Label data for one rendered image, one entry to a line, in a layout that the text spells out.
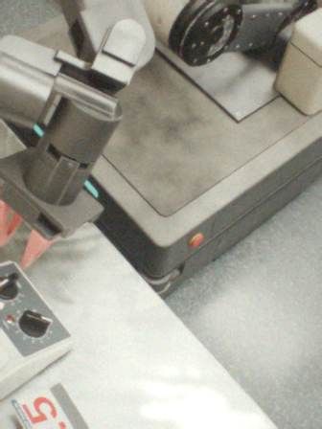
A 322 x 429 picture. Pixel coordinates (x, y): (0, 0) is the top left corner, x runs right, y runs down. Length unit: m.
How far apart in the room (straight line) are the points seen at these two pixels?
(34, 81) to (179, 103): 0.95
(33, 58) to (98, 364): 0.36
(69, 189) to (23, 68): 0.12
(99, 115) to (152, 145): 0.85
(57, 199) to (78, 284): 0.21
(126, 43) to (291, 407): 1.18
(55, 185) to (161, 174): 0.78
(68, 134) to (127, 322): 0.29
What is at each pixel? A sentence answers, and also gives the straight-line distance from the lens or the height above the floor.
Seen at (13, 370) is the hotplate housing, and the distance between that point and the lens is 0.68.
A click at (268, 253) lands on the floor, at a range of 1.73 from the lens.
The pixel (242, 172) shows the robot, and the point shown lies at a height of 0.36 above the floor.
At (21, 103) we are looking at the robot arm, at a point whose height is 1.05.
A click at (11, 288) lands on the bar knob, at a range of 0.74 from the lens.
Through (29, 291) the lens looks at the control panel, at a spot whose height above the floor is 0.78.
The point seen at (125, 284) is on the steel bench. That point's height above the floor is 0.75.
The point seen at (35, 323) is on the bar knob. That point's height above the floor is 0.81.
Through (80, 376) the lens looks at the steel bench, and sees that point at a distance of 0.74.
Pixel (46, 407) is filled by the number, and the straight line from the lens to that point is 0.72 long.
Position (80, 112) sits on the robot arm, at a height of 1.04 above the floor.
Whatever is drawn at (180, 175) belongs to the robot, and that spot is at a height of 0.37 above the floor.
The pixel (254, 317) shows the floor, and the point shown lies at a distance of 1.64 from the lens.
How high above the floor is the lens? 1.46
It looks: 57 degrees down
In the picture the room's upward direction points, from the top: 12 degrees clockwise
